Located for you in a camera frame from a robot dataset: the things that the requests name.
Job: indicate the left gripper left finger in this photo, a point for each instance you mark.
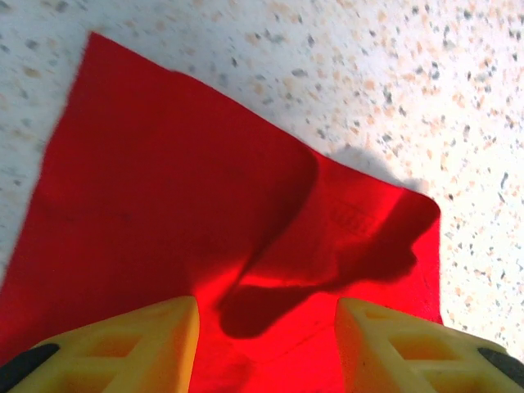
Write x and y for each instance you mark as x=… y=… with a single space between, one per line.
x=163 y=327

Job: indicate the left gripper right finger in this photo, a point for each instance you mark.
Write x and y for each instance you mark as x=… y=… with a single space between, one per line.
x=368 y=348

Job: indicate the red printed t-shirt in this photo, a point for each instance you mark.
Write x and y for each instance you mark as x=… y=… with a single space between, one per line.
x=163 y=163

